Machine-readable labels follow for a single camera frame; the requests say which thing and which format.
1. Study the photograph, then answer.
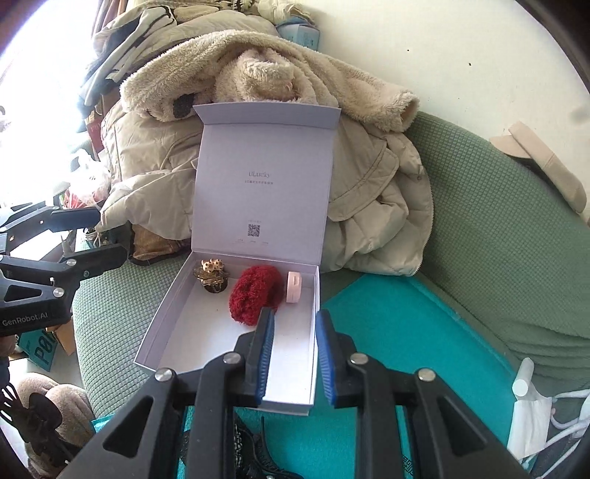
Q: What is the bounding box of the teal bubble mailer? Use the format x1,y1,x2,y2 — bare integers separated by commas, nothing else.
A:
92,274,540,479

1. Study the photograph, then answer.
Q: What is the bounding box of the green covered sofa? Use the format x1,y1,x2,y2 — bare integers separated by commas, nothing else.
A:
71,113,590,420

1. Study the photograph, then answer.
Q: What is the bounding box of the white gift box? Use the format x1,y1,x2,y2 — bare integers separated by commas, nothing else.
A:
133,102,342,415

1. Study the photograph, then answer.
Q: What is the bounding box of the light blue box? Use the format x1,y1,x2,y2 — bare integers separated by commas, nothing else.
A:
277,21,321,49

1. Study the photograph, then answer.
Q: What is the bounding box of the clear plastic bag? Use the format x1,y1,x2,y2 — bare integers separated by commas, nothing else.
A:
65,150,111,210

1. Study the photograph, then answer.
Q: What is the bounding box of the bear hair clip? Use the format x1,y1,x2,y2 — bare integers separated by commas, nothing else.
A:
194,259,230,293

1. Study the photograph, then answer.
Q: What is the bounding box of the white packet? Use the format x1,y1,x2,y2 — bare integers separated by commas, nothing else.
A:
507,394,554,461

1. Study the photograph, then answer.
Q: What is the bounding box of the beige fleece jacket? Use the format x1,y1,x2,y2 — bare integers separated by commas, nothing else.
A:
121,28,420,134

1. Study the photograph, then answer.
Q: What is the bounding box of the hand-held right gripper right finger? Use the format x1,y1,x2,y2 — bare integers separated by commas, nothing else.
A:
315,308,531,479

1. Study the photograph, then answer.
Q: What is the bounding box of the white bottle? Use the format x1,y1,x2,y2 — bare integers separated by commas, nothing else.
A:
511,357,535,397

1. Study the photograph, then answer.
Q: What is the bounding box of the red fuzzy scrunchie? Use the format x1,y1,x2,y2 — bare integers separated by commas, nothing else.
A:
229,266,284,327

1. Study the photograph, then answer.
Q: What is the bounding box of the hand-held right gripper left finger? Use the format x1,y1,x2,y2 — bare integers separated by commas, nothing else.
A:
58,306,277,479

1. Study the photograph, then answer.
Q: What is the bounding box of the open cardboard box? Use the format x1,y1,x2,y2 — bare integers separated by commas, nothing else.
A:
46,318,77,355

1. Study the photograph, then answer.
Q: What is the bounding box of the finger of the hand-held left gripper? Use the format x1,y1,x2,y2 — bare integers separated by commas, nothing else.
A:
0,243,127,287
0,205,101,245

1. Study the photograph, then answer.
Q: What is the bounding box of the brown pillow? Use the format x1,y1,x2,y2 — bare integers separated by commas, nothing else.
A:
129,223,192,265

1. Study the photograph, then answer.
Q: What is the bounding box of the teal printed bag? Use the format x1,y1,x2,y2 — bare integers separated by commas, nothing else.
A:
16,329,58,371

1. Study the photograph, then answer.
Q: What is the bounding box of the beige puffer coat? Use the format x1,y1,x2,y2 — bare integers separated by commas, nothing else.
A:
97,99,434,277

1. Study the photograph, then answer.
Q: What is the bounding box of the black claw clip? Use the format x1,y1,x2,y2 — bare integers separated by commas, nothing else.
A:
251,415,300,479

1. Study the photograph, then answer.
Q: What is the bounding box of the black and white garment pile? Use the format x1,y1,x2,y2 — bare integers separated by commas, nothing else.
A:
78,0,185,116

